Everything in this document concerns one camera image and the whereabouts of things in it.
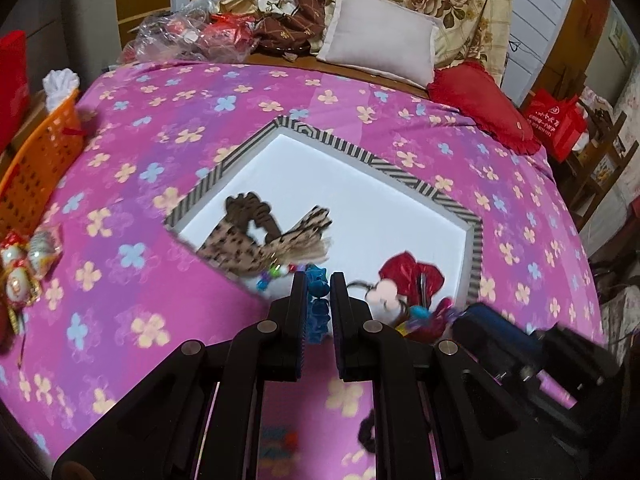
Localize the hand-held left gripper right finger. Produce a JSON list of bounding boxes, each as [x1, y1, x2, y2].
[[330, 271, 581, 480]]

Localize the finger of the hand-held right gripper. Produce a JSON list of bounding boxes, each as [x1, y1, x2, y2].
[[452, 302, 538, 361]]

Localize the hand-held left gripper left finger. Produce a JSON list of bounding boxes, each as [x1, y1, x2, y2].
[[52, 271, 309, 480]]

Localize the blue bead bracelet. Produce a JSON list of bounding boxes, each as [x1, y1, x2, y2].
[[306, 265, 331, 343]]

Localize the white flower hair tie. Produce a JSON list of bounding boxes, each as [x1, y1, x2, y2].
[[364, 280, 401, 321]]

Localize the green white bead bracelet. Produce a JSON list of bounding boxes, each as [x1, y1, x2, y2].
[[256, 262, 296, 293]]

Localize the colourful bead hair tie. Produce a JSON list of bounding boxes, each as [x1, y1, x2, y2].
[[400, 297, 458, 336]]

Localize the red bow hair clip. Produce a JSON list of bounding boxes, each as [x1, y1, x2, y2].
[[378, 252, 453, 311]]

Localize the leopard print bow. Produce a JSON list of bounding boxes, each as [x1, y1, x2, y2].
[[199, 205, 333, 278]]

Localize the striped cardboard box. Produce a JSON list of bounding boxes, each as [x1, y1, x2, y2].
[[164, 115, 485, 311]]

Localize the brown hair tie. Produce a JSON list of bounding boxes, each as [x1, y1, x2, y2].
[[223, 191, 281, 241]]

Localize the pink floral bedsheet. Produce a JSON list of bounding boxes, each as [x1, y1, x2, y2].
[[0, 60, 608, 480]]

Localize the wooden chair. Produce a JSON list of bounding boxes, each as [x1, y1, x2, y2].
[[560, 95, 631, 233]]

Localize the red shopping bag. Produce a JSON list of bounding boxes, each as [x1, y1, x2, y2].
[[520, 87, 588, 163]]

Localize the red heart cushion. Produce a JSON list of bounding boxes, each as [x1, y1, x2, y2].
[[427, 60, 543, 156]]

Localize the white gold doll ornament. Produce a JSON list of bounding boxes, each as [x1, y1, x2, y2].
[[0, 240, 26, 273], [2, 267, 41, 306], [27, 227, 63, 278]]

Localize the white pillow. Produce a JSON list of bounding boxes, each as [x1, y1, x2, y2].
[[316, 0, 443, 88]]

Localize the brown patterned cloth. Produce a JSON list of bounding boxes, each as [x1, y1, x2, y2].
[[252, 0, 331, 56]]

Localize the orange plastic basket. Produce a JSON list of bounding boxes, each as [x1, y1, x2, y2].
[[0, 87, 83, 238]]

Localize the clear plastic bags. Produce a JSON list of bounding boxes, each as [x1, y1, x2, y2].
[[120, 0, 258, 66]]

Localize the white plastic bag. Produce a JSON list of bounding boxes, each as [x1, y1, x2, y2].
[[42, 69, 81, 111]]

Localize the grey refrigerator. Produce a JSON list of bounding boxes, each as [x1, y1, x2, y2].
[[10, 0, 121, 91]]

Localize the red gift bag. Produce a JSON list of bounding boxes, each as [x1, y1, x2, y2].
[[0, 30, 31, 153]]

